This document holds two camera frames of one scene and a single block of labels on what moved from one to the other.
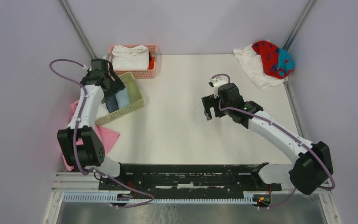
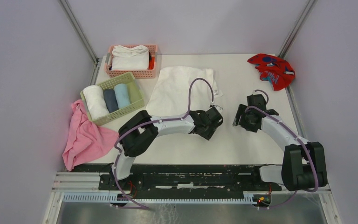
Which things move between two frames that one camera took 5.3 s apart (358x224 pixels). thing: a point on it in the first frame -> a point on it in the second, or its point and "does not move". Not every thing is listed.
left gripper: [117, 85] -> [208, 134]
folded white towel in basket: [130, 58] does not move
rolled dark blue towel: [112, 104] does not move
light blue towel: [122, 99] does not move
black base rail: [189, 178] does not move
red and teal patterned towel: [278, 63] -> [273, 70]
